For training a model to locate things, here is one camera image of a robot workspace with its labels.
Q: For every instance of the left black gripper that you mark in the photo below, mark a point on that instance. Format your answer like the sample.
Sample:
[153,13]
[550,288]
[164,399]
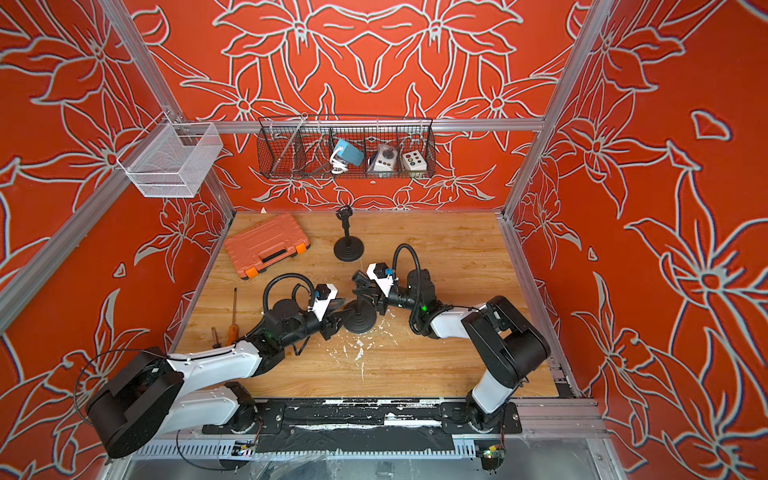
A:
[329,326]

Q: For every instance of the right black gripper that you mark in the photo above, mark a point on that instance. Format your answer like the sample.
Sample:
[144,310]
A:
[388,299]

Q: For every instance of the black round stand base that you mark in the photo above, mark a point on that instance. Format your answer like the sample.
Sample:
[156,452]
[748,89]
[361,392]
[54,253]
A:
[348,249]

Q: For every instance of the black mic clip pole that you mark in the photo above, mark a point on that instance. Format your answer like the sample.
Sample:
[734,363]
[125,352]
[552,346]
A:
[365,289]
[344,214]

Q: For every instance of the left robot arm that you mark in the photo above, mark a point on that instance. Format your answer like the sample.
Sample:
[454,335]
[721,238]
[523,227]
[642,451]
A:
[157,393]

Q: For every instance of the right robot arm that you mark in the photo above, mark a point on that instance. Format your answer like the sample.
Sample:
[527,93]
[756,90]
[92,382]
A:
[509,345]

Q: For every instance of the orange plastic tool case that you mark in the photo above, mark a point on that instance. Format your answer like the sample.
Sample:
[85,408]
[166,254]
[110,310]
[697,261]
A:
[253,251]

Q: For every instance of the white button box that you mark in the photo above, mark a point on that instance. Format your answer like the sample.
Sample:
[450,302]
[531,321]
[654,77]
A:
[413,162]

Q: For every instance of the white device black knobs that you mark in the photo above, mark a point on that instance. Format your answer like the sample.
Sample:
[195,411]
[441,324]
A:
[384,160]

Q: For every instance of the teal box in basket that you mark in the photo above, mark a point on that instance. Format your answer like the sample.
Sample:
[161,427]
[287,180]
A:
[346,153]

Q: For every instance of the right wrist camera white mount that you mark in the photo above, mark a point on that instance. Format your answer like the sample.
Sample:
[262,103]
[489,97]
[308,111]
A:
[382,275]

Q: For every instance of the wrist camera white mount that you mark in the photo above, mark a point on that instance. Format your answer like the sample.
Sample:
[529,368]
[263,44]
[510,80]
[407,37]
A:
[323,295]
[382,275]

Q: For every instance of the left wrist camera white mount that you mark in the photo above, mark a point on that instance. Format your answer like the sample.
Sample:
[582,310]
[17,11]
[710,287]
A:
[323,295]

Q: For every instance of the orange black handled tool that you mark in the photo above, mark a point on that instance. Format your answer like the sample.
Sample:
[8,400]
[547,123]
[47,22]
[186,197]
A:
[233,331]

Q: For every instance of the black handled screwdriver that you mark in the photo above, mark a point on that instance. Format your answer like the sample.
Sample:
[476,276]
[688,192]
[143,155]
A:
[215,338]

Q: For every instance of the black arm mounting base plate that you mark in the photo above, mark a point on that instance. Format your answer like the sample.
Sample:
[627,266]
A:
[411,427]

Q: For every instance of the black wire wall basket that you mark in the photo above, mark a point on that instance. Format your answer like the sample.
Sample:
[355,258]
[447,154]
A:
[323,146]

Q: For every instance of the clear plastic wall bin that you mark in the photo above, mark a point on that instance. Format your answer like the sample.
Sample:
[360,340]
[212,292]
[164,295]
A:
[168,164]

